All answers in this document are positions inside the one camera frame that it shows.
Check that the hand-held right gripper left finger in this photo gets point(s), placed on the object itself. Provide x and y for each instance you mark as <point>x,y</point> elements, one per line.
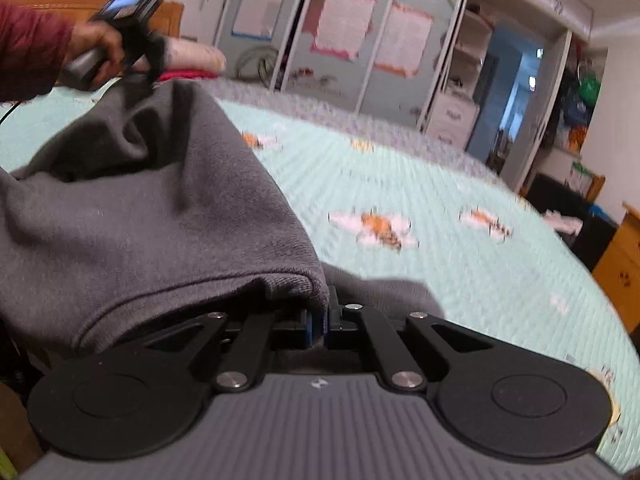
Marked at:
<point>312,330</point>

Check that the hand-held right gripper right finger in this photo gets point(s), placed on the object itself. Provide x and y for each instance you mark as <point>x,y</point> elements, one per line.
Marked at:
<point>326,330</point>

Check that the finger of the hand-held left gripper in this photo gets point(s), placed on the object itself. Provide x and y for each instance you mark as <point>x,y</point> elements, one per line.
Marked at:
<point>140,90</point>

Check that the grey sweater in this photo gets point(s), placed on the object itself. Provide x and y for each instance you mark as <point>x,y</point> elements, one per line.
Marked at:
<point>150,210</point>

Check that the person's left forearm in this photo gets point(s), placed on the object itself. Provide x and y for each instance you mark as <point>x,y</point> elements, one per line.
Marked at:
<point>30,50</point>

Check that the person's left hand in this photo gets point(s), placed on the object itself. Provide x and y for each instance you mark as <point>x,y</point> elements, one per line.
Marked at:
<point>100,40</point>

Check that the red blanket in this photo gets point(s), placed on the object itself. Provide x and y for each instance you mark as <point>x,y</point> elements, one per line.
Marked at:
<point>195,75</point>

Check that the long floral pillow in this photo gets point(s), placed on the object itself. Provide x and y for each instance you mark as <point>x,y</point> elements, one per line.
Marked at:
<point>195,55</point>

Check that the wooden headboard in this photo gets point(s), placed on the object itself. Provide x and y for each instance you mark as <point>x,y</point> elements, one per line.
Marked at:
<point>50,2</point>

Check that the blue bordered paper chart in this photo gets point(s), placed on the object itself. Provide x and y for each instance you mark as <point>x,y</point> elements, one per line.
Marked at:
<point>257,7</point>

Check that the silver rings door decal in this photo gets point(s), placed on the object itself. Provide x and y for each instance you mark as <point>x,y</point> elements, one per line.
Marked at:
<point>260,62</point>

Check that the mint quilted bee bedspread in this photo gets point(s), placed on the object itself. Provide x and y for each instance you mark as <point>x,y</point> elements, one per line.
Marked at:
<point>450,270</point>

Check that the pink bordered paper chart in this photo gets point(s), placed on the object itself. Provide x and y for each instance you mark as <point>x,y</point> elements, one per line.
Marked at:
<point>342,22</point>

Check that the sliding door wardrobe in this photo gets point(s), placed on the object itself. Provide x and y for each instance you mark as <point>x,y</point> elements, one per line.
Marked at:
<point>350,85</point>

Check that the purple floral bed sheet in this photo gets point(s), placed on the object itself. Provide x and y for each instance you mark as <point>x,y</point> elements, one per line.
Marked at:
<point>375,120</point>

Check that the white drawer cabinet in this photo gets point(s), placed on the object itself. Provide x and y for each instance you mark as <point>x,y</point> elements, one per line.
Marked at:
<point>452,120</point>

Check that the orange bordered paper chart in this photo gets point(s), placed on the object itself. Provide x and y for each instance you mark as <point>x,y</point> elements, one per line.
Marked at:
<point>402,40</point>

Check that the green printed carton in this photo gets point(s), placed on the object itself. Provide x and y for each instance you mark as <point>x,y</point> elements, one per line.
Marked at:
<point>582,177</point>

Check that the yellow wooden cabinet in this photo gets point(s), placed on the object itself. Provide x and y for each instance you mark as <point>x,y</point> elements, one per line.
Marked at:
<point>620,260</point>

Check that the white door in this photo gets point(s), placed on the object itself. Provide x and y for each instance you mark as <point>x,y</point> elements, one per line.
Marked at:
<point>540,110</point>

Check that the white corner shelf unit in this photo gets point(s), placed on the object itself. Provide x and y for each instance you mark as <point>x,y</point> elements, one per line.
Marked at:
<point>470,45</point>

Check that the green bag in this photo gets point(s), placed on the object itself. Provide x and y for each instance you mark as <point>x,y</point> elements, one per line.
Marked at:
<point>589,91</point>

